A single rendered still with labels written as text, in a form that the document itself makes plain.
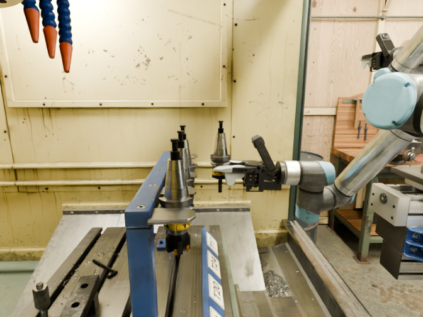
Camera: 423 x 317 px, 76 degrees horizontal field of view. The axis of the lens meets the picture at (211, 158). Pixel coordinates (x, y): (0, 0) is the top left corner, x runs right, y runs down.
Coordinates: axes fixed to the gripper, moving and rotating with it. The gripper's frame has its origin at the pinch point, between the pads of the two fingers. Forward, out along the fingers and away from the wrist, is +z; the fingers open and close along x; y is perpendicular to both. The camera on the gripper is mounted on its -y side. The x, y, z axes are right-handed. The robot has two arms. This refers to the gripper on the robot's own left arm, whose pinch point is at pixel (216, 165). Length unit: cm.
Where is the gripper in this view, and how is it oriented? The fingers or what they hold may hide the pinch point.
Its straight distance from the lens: 81.8
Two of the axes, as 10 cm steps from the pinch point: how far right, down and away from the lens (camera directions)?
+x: -0.4, -2.1, 9.8
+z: -10.0, -0.2, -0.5
